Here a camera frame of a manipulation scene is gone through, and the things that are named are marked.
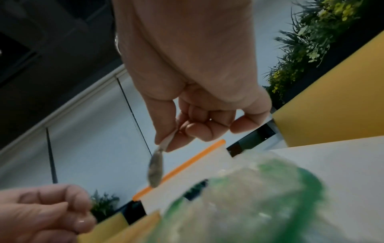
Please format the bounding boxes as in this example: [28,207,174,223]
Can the person's right hand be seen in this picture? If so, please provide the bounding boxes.
[112,0,273,153]

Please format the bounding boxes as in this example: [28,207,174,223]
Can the person's left hand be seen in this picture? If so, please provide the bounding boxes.
[0,183,97,243]

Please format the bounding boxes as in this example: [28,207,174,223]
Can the tea bag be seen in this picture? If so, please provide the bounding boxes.
[147,130,176,188]

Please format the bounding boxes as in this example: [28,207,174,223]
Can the clear plastic bag green zip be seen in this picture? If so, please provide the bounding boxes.
[150,151,346,243]

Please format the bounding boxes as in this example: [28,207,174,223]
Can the black pole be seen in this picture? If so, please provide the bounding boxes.
[45,127,59,185]

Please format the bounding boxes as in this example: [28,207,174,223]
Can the green artificial plants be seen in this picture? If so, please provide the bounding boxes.
[264,0,365,96]
[89,189,121,223]

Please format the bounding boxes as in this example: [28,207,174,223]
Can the white roller blind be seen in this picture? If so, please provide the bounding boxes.
[120,0,301,157]

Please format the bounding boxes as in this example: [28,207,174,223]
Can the clear container orange rim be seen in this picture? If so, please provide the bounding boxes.
[132,139,233,214]

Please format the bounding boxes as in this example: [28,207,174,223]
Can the blind pull cord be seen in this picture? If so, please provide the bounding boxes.
[116,76,153,157]

